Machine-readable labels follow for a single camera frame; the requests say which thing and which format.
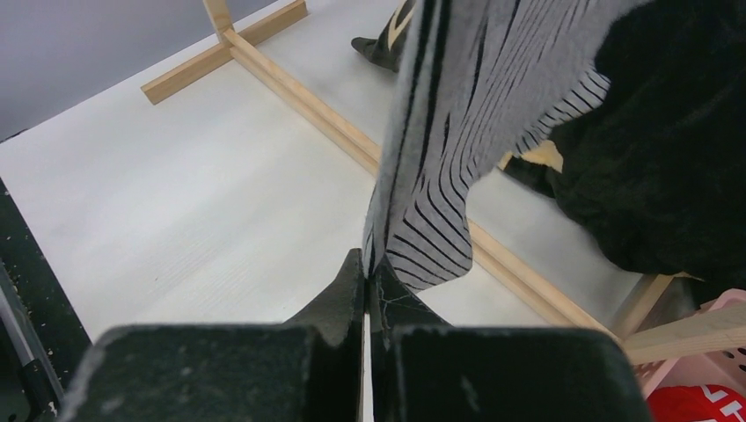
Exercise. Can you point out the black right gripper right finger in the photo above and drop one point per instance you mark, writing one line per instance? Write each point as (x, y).
(424, 369)

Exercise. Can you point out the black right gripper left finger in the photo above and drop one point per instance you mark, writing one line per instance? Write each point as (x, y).
(308, 368)

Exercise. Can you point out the red underwear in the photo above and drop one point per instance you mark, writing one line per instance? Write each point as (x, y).
(710, 403)

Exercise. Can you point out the grey striped underwear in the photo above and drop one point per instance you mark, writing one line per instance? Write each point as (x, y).
(478, 79)

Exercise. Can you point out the pink plastic basket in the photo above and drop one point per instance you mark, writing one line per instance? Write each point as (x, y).
(699, 361)

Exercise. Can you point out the wooden clothes rack frame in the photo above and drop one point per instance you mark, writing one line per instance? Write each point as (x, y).
(533, 289)

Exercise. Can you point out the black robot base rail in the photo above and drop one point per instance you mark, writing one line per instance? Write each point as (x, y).
(42, 338)

